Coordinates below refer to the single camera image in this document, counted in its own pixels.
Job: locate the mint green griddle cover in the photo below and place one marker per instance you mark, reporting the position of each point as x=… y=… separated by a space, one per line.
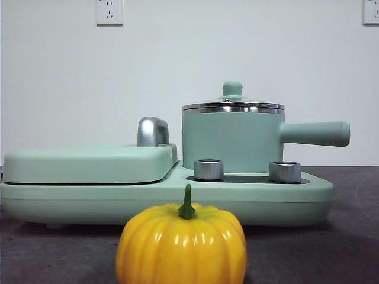
x=83 y=164

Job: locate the silver control knob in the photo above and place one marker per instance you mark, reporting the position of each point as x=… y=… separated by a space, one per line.
x=284 y=172
x=208 y=170

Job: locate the yellow pumpkin with green stem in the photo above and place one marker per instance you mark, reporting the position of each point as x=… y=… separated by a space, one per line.
x=180 y=248

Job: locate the white wall socket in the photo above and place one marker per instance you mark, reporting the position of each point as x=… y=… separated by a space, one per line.
x=371 y=12
x=109 y=13

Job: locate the mint green breakfast machine base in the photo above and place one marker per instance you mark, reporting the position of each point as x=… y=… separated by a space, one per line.
x=89 y=204

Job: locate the glass lid with green knob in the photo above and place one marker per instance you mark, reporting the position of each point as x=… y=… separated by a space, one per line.
x=232 y=88

